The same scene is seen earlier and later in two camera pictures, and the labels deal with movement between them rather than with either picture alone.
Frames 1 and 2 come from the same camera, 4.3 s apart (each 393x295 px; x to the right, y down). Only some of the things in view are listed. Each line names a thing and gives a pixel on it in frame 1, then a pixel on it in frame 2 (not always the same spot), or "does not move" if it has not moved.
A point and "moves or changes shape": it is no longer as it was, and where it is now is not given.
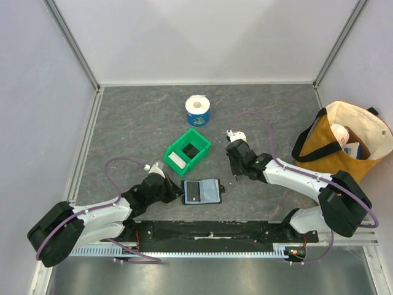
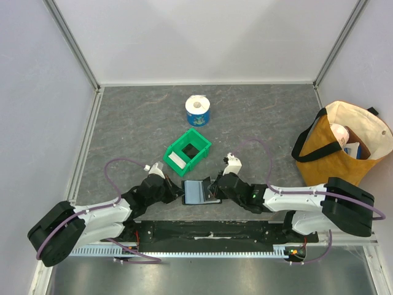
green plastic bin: x=195 y=139 does not move
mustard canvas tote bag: x=317 y=150 does not move
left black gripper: x=172 y=195 does not move
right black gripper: x=234 y=163 -> x=220 y=184
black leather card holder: x=206 y=191 does not move
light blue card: x=209 y=191 moves or changes shape
